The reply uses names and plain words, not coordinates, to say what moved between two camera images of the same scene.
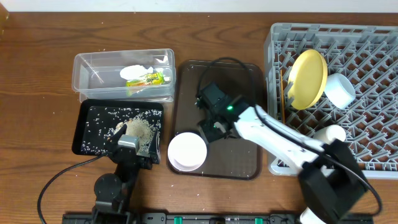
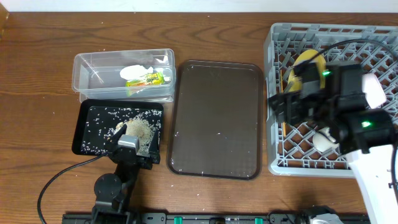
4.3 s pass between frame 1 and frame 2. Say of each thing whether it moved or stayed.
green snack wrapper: stayed
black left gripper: stayed
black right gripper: moved
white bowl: moved
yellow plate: stayed
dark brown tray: stayed
